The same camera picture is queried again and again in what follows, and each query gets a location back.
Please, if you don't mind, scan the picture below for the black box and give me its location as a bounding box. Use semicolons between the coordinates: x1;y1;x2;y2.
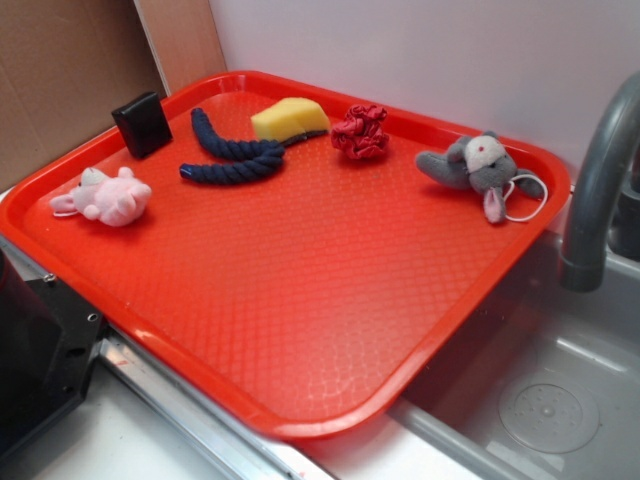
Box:
111;92;173;159

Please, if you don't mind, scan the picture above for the red plastic tray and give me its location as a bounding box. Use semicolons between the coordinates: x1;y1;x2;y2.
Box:
1;72;570;440

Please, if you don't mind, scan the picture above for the red fabric scrunchie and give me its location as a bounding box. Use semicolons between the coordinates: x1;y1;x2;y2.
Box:
330;104;389;160

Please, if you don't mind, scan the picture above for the yellow sponge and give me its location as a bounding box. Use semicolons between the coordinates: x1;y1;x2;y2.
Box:
251;97;331;143

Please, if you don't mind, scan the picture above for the grey plush mouse toy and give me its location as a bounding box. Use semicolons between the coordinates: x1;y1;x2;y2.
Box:
415;131;549;224

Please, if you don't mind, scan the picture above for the pink plush pig toy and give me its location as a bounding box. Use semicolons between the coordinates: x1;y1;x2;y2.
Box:
49;167;152;227

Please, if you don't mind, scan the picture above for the grey toy sink basin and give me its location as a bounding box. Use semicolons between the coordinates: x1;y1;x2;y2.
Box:
390;234;639;479

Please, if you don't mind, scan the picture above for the grey toy faucet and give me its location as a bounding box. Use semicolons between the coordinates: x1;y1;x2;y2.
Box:
558;73;639;292

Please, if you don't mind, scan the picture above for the brown cardboard panel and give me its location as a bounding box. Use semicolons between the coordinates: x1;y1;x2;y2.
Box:
1;1;226;190

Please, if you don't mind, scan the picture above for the navy blue twisted rope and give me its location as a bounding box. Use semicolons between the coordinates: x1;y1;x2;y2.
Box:
179;107;287;186

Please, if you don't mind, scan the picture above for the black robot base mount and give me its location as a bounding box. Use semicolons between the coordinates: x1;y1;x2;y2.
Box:
1;254;106;462

